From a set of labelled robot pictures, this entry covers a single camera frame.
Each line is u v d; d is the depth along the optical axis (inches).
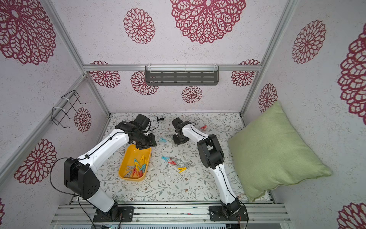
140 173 34.4
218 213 28.9
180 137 34.5
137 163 35.5
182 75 36.5
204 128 43.6
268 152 26.9
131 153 38.1
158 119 45.5
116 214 27.5
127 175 34.1
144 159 36.3
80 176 16.8
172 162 36.3
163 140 40.6
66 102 30.7
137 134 24.2
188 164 36.1
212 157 24.1
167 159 37.3
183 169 35.3
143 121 26.1
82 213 29.3
